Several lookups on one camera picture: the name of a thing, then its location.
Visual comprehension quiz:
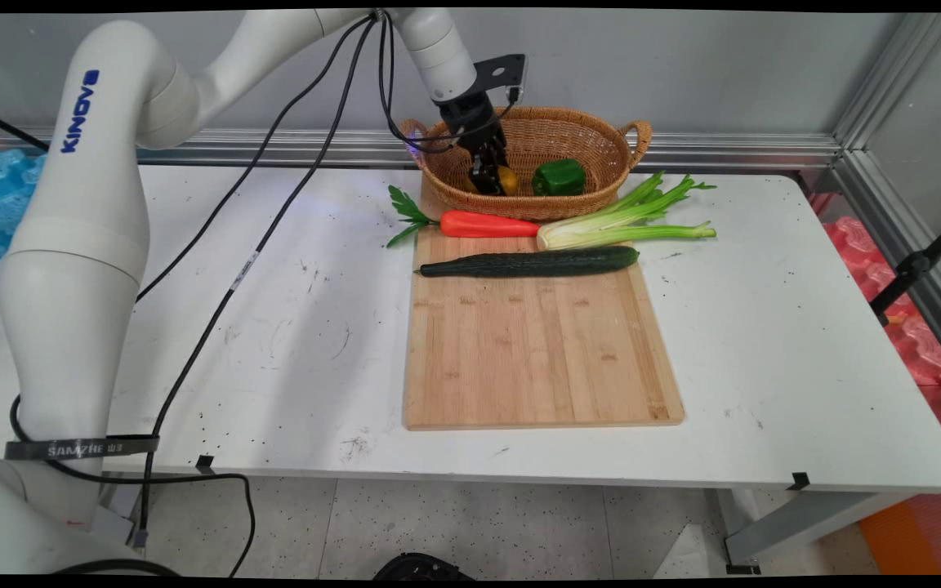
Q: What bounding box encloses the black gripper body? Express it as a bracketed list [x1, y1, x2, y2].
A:
[436, 90, 510, 161]

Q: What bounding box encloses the dark green cucumber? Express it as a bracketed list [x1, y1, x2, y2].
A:
[417, 246, 641, 279]

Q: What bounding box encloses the orange toy carrot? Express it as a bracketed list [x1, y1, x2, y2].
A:
[386, 185, 543, 249]

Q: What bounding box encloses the green bell pepper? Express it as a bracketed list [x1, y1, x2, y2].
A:
[531, 158, 588, 198]

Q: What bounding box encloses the woven wicker basket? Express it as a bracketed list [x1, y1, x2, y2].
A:
[399, 105, 653, 224]

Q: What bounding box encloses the green celery stalk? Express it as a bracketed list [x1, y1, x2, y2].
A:
[536, 171, 718, 252]

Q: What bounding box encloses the bamboo cutting board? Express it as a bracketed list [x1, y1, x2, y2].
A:
[403, 176, 685, 431]

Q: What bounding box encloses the black round floor object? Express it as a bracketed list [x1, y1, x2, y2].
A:
[372, 553, 473, 581]

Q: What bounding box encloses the black tripod stand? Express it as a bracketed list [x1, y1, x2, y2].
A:
[869, 208, 941, 327]

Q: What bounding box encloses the red bubble wrap sheet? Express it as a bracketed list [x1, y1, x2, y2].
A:
[812, 192, 941, 462]

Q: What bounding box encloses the grey metal table leg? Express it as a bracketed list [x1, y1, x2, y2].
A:
[716, 488, 916, 575]
[95, 472, 147, 546]

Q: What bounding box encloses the blue bubble wrap sheet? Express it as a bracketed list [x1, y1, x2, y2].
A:
[0, 145, 48, 288]

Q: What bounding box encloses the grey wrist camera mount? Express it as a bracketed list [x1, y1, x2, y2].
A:
[473, 54, 529, 105]

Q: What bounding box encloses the plain black cable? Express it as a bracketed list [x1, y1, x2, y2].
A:
[9, 10, 520, 577]

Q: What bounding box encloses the horizontal aluminium frame rail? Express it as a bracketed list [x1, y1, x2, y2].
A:
[0, 122, 845, 174]

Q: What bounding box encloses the angled aluminium frame post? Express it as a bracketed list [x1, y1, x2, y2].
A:
[832, 12, 941, 378]

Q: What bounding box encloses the black SAMZHE velcro strap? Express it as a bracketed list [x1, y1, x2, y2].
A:
[4, 434, 161, 461]

